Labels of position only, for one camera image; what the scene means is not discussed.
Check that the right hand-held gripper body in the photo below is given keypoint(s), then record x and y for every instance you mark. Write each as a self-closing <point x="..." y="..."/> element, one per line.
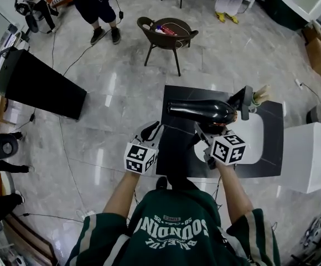
<point x="227" y="150"/>

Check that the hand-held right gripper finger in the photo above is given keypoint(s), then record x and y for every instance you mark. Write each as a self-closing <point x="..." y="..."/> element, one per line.
<point x="202" y="133"/>

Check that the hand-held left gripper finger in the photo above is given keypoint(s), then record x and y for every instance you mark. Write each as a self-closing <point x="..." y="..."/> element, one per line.
<point x="150" y="129"/>

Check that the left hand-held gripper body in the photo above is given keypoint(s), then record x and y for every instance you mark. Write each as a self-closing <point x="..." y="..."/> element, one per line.
<point x="138" y="156"/>

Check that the black hair dryer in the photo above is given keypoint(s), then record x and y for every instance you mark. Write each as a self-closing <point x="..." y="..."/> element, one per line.
<point x="202" y="112"/>

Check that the person's left forearm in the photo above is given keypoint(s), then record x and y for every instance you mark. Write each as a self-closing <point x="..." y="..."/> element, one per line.
<point x="121" y="193"/>

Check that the person's right forearm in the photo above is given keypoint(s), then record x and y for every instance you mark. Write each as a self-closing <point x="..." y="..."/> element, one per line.
<point x="232" y="190"/>

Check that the dark marble sink counter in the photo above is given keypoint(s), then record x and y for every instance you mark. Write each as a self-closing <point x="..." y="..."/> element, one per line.
<point x="177" y="137"/>

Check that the white sink basin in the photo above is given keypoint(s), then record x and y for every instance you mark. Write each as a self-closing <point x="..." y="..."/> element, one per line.
<point x="249" y="137"/>

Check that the dark green counter cabinet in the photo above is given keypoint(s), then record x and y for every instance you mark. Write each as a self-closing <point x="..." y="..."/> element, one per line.
<point x="285" y="7"/>

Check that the person's black shoe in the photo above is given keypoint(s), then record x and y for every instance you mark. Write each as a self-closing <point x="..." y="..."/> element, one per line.
<point x="161" y="183"/>

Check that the grey faucet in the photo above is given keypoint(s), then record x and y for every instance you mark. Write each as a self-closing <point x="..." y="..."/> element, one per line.
<point x="245" y="101"/>

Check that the green cup with beige brushes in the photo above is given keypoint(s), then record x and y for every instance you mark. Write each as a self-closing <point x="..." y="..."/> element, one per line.
<point x="260" y="94"/>

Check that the white power strip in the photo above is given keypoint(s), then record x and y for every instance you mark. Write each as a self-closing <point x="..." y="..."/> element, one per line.
<point x="299" y="83"/>
<point x="85" y="215"/>

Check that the person's green printed shirt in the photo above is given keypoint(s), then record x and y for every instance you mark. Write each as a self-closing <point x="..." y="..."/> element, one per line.
<point x="174" y="231"/>

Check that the brown wicker chair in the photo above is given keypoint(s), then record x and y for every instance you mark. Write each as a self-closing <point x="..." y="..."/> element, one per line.
<point x="166" y="41"/>

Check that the grey floor device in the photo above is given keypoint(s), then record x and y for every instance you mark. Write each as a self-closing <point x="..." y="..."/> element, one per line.
<point x="318" y="113"/>

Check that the red bottle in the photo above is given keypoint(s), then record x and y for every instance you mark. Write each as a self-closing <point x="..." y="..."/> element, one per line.
<point x="168" y="30"/>

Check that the black power adapter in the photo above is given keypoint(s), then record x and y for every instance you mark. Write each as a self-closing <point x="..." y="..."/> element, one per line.
<point x="32" y="117"/>

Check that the black rectangular cabinet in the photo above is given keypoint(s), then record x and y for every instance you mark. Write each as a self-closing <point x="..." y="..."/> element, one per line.
<point x="38" y="84"/>

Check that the brown wooden furniture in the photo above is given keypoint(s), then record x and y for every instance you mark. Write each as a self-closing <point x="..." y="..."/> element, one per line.
<point x="30" y="240"/>

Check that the white pedestal cabinet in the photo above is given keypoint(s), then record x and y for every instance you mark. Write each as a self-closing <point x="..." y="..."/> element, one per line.
<point x="307" y="156"/>

